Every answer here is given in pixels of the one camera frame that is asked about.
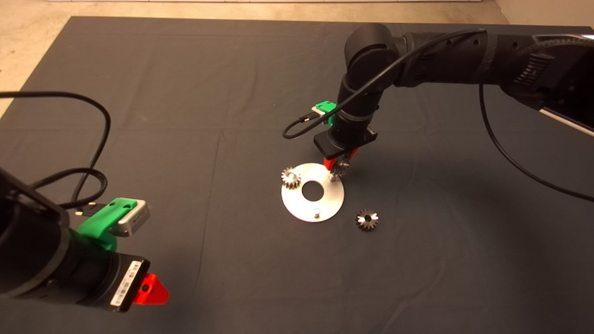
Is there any black left camera cable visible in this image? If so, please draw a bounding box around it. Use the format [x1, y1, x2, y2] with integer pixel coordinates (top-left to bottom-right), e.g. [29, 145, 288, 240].
[0, 91, 112, 216]

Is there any green left camera mount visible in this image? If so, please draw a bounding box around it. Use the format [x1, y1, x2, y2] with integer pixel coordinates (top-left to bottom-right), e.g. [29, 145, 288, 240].
[77, 198, 138, 251]

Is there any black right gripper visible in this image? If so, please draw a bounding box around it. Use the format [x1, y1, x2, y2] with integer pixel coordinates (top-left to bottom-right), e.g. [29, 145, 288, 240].
[314, 114, 377, 171]

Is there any dark grey table cloth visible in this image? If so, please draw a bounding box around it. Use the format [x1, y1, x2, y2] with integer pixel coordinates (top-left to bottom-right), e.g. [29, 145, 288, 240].
[0, 18, 594, 334]

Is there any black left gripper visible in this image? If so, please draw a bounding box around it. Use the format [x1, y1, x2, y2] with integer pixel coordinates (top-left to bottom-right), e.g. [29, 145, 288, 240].
[56, 248, 170, 313]

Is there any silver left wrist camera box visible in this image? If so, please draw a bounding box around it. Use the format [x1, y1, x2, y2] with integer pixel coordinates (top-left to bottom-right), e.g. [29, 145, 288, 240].
[117, 200, 151, 238]

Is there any green right camera mount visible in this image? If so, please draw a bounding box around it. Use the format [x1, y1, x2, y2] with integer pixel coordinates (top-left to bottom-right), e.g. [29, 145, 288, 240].
[316, 101, 337, 127]

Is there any round metal carrier plate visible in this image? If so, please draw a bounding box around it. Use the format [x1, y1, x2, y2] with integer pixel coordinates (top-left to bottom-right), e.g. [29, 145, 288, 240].
[281, 162, 345, 223]

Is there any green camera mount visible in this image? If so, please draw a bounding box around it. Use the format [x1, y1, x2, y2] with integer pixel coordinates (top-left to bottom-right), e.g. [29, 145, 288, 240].
[77, 198, 138, 251]
[316, 101, 337, 127]

